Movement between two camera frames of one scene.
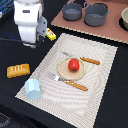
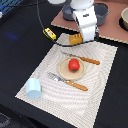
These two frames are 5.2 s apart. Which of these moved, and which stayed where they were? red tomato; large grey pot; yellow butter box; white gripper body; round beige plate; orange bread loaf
Moved: white gripper body; orange bread loaf
Stayed: large grey pot; yellow butter box; round beige plate; red tomato
